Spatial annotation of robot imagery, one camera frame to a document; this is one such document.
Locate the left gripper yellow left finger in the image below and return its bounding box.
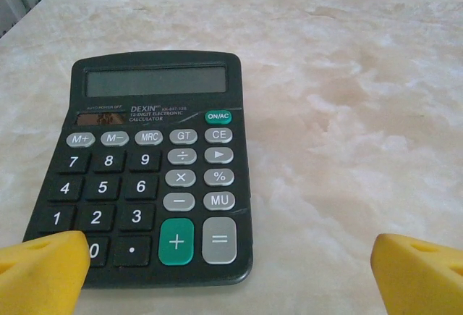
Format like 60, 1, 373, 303
0, 230, 92, 315

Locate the aluminium side rail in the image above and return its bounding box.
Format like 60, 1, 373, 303
0, 0, 47, 39

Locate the black desk calculator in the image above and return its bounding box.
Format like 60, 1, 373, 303
22, 51, 253, 289

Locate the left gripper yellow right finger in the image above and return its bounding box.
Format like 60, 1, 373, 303
370, 233, 463, 315

